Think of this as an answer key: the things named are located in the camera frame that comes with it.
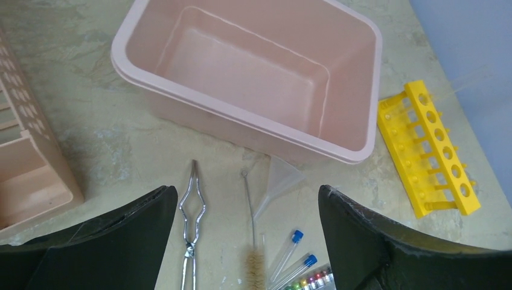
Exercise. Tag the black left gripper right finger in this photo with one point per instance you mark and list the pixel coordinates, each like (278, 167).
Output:
(367, 250)

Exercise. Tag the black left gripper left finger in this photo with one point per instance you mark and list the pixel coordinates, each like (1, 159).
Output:
(120, 249)

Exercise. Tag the blue capped test tube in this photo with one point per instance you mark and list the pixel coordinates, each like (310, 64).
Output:
(283, 256)
(292, 272)

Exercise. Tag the pink plastic bin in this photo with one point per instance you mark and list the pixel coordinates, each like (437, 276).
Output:
(294, 79)

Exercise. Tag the coloured marker pen pack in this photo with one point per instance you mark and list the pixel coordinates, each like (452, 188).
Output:
(318, 279)

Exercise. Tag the metal crucible tongs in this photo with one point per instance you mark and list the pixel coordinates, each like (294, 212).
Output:
(191, 228)

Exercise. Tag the yellow test tube rack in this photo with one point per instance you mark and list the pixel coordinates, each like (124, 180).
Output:
(433, 176)

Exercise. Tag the peach plastic desk organizer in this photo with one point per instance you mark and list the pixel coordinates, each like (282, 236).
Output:
(36, 181)

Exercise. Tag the glass stirring rod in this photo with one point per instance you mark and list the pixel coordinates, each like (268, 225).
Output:
(262, 240)

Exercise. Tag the clear plastic funnel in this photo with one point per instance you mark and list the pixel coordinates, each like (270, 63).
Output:
(282, 177)

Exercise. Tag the wire test tube brush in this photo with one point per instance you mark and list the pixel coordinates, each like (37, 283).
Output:
(254, 273)

